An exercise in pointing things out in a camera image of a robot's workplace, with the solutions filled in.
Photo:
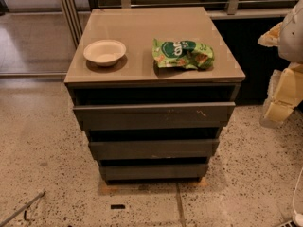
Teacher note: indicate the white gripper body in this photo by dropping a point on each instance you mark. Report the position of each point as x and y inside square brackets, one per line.
[292, 37]

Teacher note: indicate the white paper bowl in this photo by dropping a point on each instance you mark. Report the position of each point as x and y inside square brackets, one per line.
[104, 53]

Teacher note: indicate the grey drawer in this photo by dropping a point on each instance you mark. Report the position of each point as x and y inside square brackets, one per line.
[154, 116]
[123, 173]
[158, 149]

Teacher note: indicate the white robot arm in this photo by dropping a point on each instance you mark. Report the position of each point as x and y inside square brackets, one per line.
[290, 46]

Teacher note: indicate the grey bottom drawer front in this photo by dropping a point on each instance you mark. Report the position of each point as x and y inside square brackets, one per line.
[123, 173]

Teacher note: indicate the grey middle drawer front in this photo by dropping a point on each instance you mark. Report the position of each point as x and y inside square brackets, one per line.
[158, 149]

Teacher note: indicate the green chip bag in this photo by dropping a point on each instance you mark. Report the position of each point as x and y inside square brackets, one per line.
[182, 54]

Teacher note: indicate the grey top drawer front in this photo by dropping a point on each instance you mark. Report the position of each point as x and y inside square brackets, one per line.
[154, 116]

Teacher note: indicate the grey drawer cabinet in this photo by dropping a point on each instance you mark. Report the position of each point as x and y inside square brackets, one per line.
[135, 78]

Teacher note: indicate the grey metal rod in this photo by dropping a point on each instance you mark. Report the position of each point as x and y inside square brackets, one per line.
[21, 209]

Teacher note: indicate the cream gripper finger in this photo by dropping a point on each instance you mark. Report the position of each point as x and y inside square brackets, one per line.
[273, 115]
[271, 37]

